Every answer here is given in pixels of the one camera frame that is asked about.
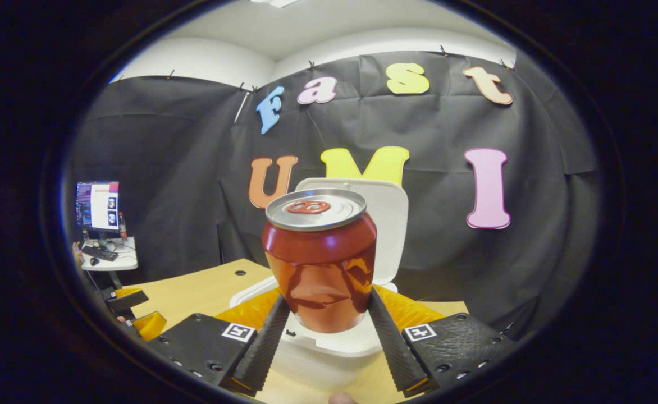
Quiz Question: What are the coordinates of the white desktop garbage bin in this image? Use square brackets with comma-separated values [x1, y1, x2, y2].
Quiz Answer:
[229, 177, 409, 392]

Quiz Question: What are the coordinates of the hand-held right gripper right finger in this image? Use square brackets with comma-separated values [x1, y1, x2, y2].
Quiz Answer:
[367, 285, 518, 398]

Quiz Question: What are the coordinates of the white side table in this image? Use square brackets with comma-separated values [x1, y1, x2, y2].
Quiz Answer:
[80, 237, 139, 272]

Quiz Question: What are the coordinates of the black keyboard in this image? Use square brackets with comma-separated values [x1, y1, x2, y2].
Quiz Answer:
[82, 245, 120, 262]

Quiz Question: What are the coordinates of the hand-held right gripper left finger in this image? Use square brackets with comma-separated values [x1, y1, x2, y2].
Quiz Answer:
[149, 287, 291, 396]

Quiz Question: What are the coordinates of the red pop can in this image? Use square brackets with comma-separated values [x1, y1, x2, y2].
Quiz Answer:
[261, 187, 378, 334]

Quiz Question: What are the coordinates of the computer monitor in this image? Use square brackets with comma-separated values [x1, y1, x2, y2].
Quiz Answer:
[75, 181, 120, 232]

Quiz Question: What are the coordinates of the wooden desktop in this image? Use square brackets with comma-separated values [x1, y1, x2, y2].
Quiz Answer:
[117, 258, 470, 404]

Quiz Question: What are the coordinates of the black backdrop cloth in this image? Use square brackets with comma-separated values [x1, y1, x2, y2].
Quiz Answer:
[68, 48, 602, 337]

